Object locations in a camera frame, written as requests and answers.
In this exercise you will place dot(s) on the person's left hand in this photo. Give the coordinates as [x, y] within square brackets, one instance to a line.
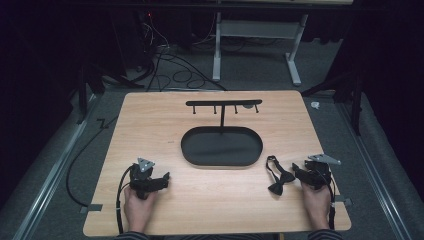
[138, 210]

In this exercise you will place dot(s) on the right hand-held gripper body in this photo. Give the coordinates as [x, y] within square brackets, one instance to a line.
[318, 173]

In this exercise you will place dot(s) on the black tripod stand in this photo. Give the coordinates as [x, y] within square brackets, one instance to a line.
[82, 96]
[357, 106]

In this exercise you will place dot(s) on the grey tape strip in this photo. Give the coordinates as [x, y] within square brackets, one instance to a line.
[90, 208]
[343, 200]

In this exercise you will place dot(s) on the white metal desk frame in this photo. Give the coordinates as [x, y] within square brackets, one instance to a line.
[256, 29]

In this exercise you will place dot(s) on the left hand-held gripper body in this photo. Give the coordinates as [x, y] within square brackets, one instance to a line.
[140, 175]

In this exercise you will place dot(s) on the metal floor rail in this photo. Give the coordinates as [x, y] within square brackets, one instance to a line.
[50, 181]
[375, 166]

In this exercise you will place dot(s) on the person's right hand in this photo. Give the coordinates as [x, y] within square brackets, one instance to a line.
[316, 206]

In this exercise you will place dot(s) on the black rack with oval tray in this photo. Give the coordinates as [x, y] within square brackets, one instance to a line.
[221, 146]

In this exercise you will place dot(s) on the black bow tie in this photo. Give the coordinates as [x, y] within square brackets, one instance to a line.
[276, 189]

